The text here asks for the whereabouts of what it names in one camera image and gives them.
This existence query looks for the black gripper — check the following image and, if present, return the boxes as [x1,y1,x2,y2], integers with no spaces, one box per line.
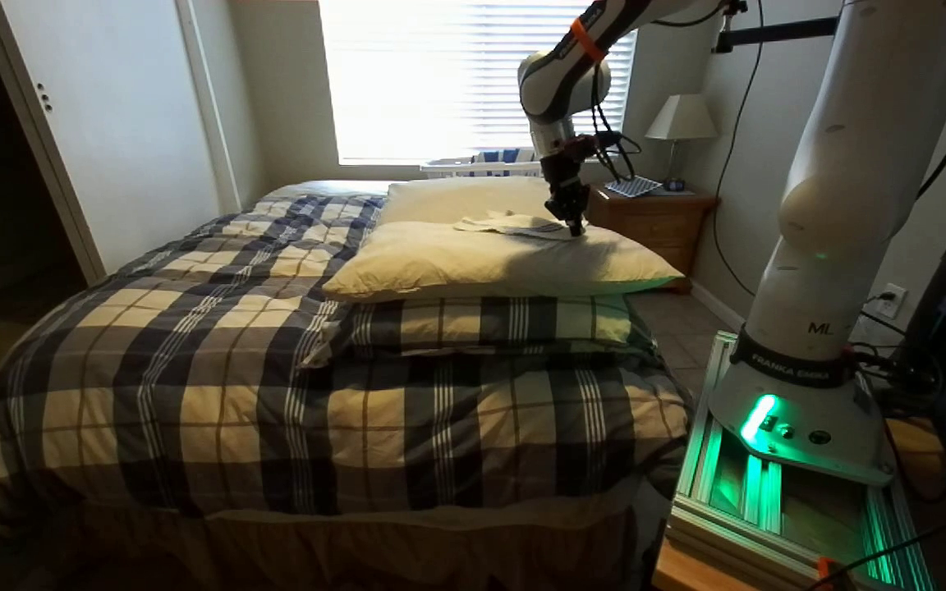
[539,137,599,239]

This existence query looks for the large beige pillow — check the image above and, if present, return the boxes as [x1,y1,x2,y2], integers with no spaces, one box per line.
[323,216,688,303]

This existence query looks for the plaid pillow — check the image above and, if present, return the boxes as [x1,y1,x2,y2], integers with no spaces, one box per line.
[336,289,659,361]

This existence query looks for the papers stack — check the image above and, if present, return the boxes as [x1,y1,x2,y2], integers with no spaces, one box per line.
[600,170,668,204]

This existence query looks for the wooden nightstand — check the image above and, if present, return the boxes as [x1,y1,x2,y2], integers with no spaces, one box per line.
[585,184,724,280]

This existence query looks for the white table lamp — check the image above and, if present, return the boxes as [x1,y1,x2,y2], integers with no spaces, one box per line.
[644,88,724,197]

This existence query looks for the white window blinds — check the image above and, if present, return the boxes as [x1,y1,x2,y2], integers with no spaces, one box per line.
[315,0,637,170]

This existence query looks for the beige bed skirt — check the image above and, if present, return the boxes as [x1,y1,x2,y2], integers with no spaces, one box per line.
[0,481,662,591]

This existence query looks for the blue plaid comforter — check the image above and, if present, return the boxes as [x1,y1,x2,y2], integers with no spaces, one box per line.
[0,177,695,539]

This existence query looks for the white door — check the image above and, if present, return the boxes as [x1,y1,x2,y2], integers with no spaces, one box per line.
[0,0,224,276]

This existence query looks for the black wrist camera orange mount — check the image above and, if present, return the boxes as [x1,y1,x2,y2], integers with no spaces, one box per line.
[558,129,605,169]

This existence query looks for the thin black cable loop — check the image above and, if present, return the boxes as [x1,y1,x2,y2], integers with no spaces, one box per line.
[585,100,648,184]

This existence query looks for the orange arm strap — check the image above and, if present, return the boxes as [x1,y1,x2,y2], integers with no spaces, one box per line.
[566,14,606,67]

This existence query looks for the thin black wall cable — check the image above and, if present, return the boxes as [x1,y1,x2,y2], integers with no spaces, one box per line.
[706,0,772,303]

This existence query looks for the black mount bar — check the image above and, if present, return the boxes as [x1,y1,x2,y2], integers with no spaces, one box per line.
[714,14,845,55]

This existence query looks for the white wall outlet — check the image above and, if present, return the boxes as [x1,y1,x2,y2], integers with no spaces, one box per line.
[874,280,914,316]

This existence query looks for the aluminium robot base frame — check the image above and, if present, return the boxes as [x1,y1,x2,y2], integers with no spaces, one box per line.
[662,324,936,591]

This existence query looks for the black cable orange plug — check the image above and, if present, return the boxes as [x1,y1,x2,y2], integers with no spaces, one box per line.
[808,522,942,591]

